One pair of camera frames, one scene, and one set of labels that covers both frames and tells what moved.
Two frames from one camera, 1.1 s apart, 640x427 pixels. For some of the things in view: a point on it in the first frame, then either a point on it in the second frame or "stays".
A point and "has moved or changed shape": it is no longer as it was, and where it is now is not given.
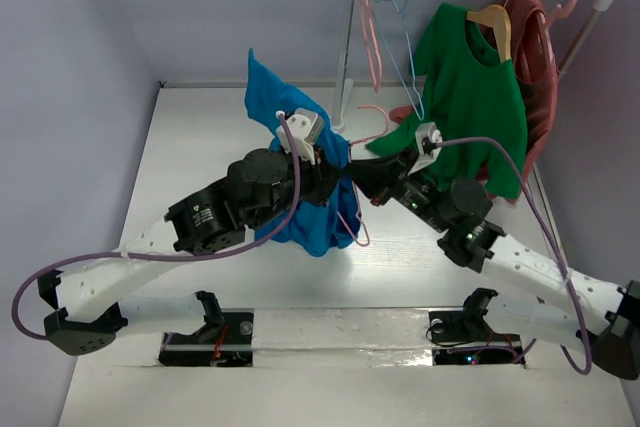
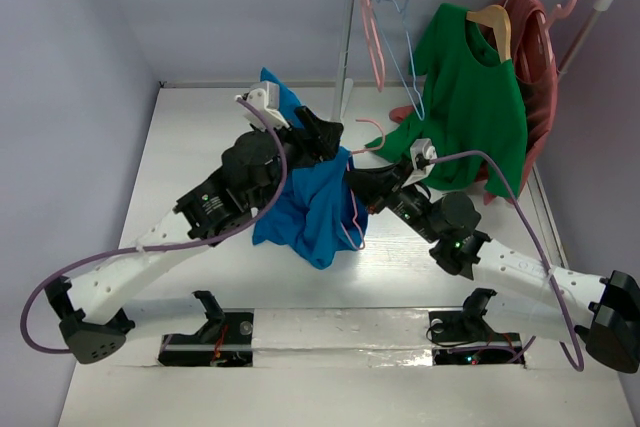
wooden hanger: [498, 17] stays
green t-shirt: [473, 96] stays
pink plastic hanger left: [370, 35] stays
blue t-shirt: [300, 124] has moved or changed shape
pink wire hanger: [356, 141] has moved or changed shape
